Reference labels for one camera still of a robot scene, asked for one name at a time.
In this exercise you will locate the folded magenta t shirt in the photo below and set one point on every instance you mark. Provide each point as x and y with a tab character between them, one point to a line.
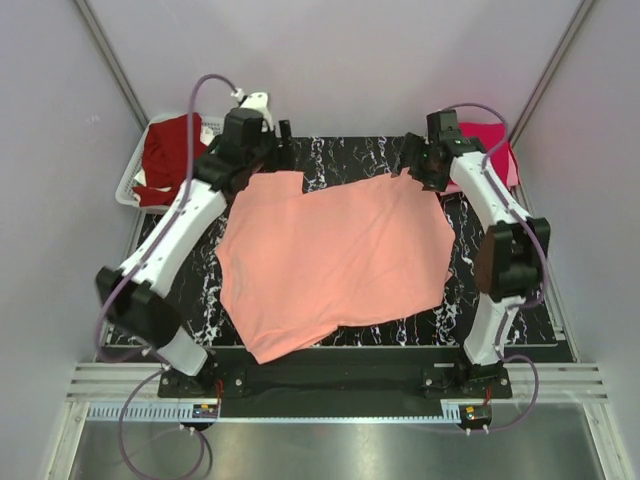
490	135

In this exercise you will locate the salmon pink t shirt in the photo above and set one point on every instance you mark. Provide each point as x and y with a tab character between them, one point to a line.
296	266

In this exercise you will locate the folded light pink t shirt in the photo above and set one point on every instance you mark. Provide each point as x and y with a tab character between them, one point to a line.
513	177

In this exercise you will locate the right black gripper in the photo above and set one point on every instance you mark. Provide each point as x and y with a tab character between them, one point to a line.
414	146

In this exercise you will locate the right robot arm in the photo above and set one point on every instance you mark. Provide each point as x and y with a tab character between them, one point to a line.
510	269

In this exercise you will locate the dark red t shirt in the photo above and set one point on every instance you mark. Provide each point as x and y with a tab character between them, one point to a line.
163	161

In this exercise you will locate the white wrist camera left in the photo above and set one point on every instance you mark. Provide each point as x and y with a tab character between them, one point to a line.
258	101

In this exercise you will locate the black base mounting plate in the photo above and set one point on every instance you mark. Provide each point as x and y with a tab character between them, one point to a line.
339	382

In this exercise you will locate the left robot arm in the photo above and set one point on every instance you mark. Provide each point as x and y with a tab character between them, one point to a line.
134	295

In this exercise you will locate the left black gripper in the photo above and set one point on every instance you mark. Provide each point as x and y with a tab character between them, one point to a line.
286	153

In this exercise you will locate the white plastic basket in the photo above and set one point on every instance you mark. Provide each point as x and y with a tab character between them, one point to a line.
134	176

